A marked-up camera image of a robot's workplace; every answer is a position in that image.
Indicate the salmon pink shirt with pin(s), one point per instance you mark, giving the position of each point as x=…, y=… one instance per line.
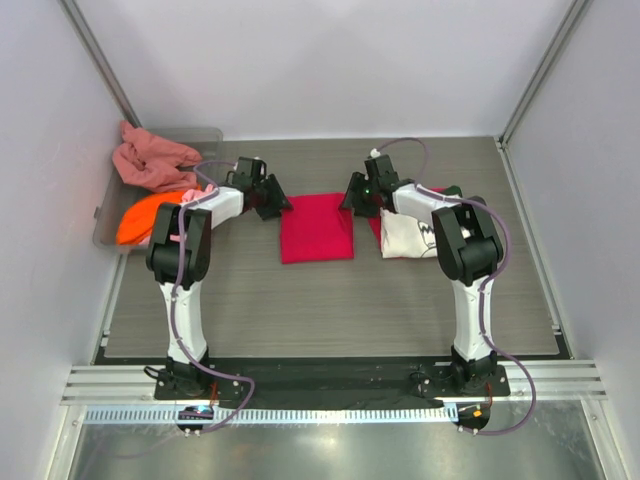
x=152, y=162

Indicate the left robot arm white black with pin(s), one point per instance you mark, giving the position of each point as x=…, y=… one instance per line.
x=179, y=255

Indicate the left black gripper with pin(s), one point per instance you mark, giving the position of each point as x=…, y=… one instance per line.
x=270, y=197

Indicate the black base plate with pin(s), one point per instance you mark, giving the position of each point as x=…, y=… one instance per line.
x=432, y=377

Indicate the left aluminium frame post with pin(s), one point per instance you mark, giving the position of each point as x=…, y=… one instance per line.
x=89, y=41

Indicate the aluminium frame post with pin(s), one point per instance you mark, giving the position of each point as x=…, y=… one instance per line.
x=561, y=38
x=89, y=41

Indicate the dark green t-shirt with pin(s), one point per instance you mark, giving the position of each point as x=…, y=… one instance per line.
x=453, y=191

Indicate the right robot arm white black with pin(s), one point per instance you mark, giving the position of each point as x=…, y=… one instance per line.
x=469, y=253

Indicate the light pink shirt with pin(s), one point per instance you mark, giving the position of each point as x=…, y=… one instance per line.
x=187, y=196

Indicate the orange shirt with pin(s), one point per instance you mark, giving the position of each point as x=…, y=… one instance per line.
x=131, y=226

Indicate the white printed t-shirt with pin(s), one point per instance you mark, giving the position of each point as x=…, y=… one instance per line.
x=404, y=236

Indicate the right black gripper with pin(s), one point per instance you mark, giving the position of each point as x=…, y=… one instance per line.
x=357, y=195

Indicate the right aluminium frame post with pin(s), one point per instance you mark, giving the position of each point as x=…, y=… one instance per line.
x=561, y=38

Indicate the aluminium rail front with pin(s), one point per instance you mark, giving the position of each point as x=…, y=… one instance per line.
x=112, y=384

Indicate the slotted white cable duct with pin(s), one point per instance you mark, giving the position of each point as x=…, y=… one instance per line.
x=191, y=415

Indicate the crimson red polo shirt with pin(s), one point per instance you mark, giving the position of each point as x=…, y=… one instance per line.
x=316, y=229

